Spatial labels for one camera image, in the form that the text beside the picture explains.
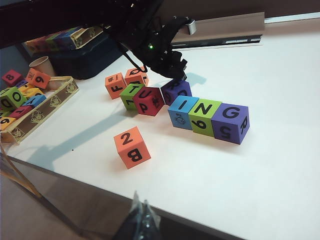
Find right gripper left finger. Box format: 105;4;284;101
113;190;143;240

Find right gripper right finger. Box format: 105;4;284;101
137;199;161;240

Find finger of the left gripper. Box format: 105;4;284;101
178;65;188;81

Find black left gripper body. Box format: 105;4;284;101
145;49;189;81

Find purple block R D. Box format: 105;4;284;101
160;79;193;107

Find blue block I A fish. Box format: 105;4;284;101
167;94;199;131

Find red block U P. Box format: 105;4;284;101
132;85;166;117

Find green block T L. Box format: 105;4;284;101
119;82;141;112

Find orange block F 3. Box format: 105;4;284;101
104;72;128;100

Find orange block Q D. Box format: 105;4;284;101
123;67;150;87

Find green block N 9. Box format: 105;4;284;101
188;97;222;139

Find purple block G R 5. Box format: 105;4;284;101
210;104;251;146

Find orange block 2 B C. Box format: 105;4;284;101
113;125;152;171

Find dark blue hard case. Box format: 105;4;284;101
47;33;126;81

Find grey-brown desk partition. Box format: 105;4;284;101
154;0;320;26

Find yellow patterned box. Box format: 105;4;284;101
24;25;105;54

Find orange block 6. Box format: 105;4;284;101
25;67;52;90

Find brown paper cup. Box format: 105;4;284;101
28;55;56;77

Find blue block Y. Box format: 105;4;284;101
24;94;47;109

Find beige tray gold print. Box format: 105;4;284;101
0;75;81;146

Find yellow foam block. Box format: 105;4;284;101
18;83;45;99

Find red block T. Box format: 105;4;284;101
9;105;34;120

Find red block 8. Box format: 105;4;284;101
1;69;22;87

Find yellow block 6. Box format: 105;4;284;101
0;115;17;132

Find green block O D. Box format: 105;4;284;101
0;86;28;112

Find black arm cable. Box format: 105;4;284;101
116;41;149;74

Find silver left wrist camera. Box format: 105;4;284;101
187;19;198;36

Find beige cable rail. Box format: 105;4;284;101
170;11;266;50

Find clear bag beige straps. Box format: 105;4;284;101
0;136;45;200

